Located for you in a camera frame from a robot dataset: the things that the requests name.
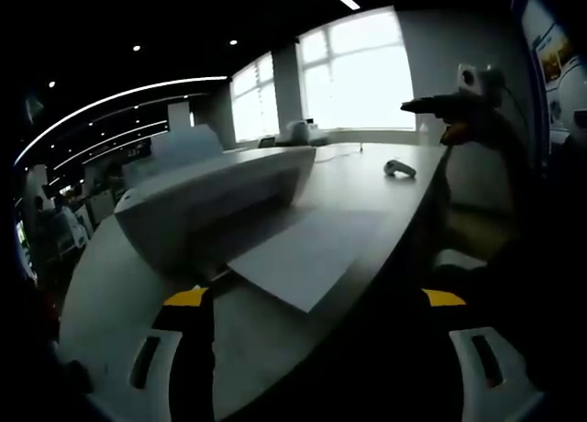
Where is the narrow window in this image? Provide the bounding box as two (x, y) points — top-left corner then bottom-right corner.
(230, 52), (281, 143)

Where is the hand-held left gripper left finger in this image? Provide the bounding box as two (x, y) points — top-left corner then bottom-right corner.
(84, 284), (217, 422)

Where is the person's black clothing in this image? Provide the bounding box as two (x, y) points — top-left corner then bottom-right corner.
(433, 164), (587, 395)

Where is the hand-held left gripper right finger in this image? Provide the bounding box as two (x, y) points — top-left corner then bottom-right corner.
(419, 287), (549, 422)

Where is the white printer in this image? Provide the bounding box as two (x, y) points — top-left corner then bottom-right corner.
(112, 122), (318, 283)

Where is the white game controller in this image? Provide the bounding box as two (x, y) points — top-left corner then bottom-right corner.
(383, 159), (417, 179)

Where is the white paper sheet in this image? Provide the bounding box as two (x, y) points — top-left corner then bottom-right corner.
(227, 209), (387, 316)

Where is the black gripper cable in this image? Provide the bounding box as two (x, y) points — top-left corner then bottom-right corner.
(499, 80), (531, 137)

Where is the curved ceiling light strip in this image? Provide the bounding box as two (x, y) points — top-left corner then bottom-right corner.
(12, 75), (229, 169)

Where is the large window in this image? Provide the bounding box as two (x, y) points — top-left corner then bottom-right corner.
(296, 6), (416, 132)

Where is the white worn device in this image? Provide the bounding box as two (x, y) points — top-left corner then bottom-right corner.
(548, 54), (587, 134)

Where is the white round appliance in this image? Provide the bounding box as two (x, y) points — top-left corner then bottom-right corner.
(286, 118), (329, 146)

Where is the thin printer cable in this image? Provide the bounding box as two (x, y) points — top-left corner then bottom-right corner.
(316, 140), (364, 164)

